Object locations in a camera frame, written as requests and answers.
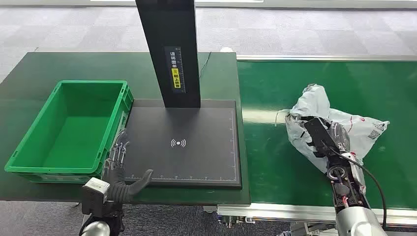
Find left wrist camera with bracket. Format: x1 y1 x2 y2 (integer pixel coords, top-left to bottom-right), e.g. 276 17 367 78
81 177 111 216

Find green plastic crate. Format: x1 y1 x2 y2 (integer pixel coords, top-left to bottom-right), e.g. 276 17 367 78
4 80 135 184

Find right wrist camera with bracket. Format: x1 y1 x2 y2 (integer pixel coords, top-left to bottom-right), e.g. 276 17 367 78
303 117 341 157

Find thin black table cable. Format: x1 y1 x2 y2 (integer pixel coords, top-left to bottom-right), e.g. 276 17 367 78
199 52 212 81

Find black inbound scanner machine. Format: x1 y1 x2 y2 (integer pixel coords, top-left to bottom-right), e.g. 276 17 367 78
123 0 243 190

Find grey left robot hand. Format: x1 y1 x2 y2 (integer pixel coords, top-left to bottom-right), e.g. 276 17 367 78
103 130 154 196

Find grey plastic mailer package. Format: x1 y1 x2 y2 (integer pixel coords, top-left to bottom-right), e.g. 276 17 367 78
275 84 390 196

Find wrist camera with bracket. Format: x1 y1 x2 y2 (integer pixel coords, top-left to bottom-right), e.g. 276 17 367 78
81 177 111 216
303 117 341 157

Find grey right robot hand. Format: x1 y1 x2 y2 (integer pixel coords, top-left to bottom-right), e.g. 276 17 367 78
327 121 352 153

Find dark green table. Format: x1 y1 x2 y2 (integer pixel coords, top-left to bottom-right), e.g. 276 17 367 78
0 52 251 206

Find black and yellow label sticker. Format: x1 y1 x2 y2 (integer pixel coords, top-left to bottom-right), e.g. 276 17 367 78
164 46 186 94

